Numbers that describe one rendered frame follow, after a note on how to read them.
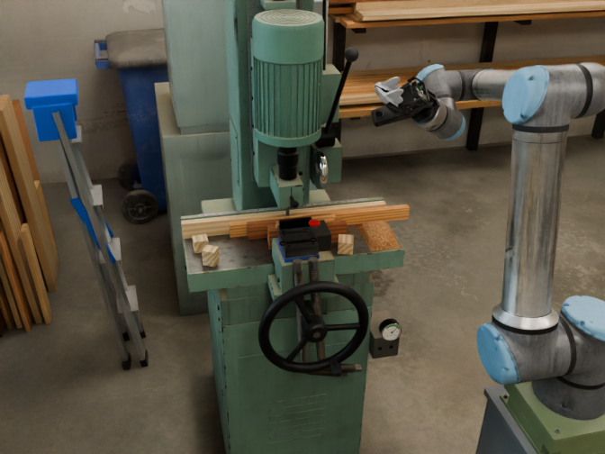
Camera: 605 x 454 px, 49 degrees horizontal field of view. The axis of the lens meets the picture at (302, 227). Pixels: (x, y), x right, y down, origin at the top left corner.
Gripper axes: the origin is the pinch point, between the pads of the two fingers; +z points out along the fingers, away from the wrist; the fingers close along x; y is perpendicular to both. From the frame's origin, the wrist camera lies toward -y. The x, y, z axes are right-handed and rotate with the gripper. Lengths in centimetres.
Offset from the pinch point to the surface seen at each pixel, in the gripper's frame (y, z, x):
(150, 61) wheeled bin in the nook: -136, -42, -112
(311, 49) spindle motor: -3.6, 19.9, -5.4
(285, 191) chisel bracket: -32.6, 2.6, 15.1
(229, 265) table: -49, 11, 32
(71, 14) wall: -184, -30, -168
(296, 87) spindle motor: -11.2, 18.0, 0.1
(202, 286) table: -56, 16, 36
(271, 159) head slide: -37.6, 0.3, 2.2
